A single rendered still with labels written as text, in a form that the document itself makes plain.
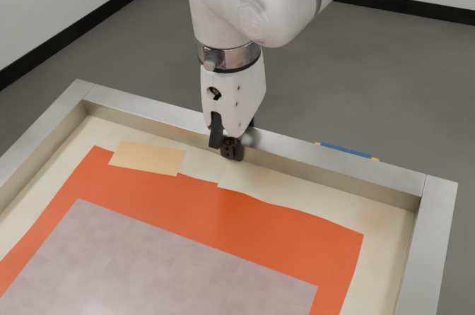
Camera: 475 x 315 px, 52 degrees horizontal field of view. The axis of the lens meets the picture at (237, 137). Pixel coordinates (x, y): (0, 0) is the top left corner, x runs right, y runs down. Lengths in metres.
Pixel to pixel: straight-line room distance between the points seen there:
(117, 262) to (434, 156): 2.09
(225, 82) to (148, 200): 0.21
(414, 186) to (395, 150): 1.89
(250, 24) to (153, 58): 2.74
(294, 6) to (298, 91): 2.41
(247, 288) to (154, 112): 0.29
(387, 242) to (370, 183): 0.07
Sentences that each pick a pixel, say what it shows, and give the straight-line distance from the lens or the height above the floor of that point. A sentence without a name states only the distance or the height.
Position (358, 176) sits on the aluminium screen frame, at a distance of 0.63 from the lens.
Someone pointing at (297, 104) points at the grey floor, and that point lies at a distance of 2.73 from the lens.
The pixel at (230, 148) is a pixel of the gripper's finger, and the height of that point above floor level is 1.15.
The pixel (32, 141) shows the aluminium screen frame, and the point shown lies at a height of 1.14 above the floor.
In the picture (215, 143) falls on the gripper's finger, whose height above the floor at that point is 1.19.
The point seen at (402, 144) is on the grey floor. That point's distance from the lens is 2.57.
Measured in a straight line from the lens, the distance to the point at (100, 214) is 0.67.
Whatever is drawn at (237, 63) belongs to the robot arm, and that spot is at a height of 1.30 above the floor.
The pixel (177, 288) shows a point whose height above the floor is 1.08.
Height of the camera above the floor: 1.58
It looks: 40 degrees down
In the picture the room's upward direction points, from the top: straight up
